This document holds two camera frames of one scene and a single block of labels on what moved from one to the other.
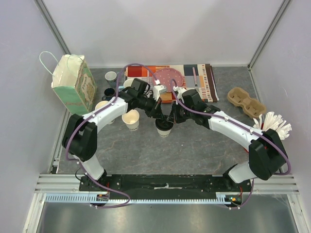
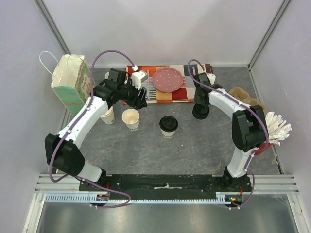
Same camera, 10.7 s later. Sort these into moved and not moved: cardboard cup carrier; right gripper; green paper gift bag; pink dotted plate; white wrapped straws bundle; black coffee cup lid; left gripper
Moved: black coffee cup lid; right gripper; left gripper
Not moved: white wrapped straws bundle; pink dotted plate; cardboard cup carrier; green paper gift bag
